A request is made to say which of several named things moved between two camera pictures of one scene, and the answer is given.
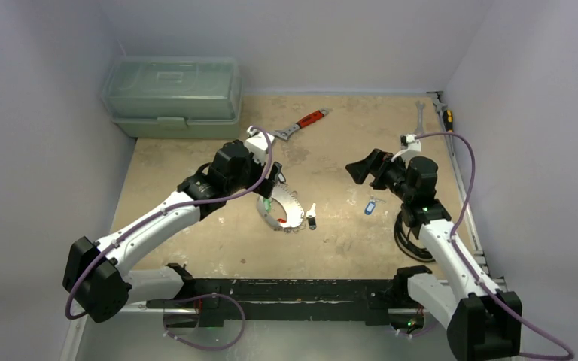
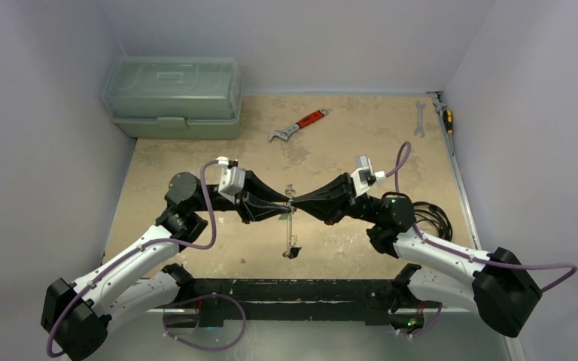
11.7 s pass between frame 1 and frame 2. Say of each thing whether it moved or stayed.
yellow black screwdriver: stayed
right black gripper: moved
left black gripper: moved
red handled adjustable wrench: stayed
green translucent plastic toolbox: stayed
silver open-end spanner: stayed
